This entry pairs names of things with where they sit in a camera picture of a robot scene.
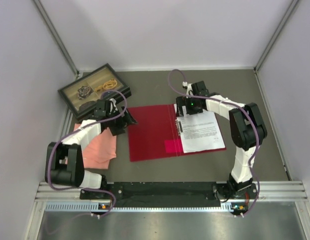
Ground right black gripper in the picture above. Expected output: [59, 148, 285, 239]
[176, 95, 203, 118]

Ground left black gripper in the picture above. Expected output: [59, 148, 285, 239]
[106, 105, 138, 136]

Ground metal folder clip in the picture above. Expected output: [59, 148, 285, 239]
[175, 119, 183, 136]

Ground red plastic folder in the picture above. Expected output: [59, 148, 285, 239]
[126, 103, 227, 163]

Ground stack of printed papers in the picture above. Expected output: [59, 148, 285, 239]
[176, 111, 226, 154]

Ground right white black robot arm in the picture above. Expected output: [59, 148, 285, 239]
[176, 81, 268, 198]

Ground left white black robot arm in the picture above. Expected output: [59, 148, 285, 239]
[45, 98, 137, 199]

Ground pink folded cloth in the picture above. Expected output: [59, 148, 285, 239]
[82, 128, 117, 170]

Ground yellow rubber bands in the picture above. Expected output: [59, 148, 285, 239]
[94, 78, 118, 92]

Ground dark patterned fabric item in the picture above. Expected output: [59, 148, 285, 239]
[77, 85, 94, 100]

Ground black glass-lid display box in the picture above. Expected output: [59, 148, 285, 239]
[58, 63, 132, 120]

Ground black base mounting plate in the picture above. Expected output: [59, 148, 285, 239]
[79, 181, 261, 207]

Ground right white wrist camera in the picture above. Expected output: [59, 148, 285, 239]
[182, 81, 194, 96]

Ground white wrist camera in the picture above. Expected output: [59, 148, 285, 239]
[109, 98, 118, 112]
[182, 81, 194, 96]

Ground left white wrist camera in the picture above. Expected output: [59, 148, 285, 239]
[109, 98, 118, 112]

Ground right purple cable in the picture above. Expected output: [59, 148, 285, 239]
[167, 68, 261, 218]

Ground purple cable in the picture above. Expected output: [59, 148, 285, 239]
[46, 89, 128, 218]
[167, 68, 261, 218]

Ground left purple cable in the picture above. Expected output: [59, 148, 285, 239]
[46, 89, 128, 218]

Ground grey slotted cable duct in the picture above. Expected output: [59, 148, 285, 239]
[45, 202, 234, 213]

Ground aluminium frame rail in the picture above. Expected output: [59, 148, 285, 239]
[35, 181, 307, 214]

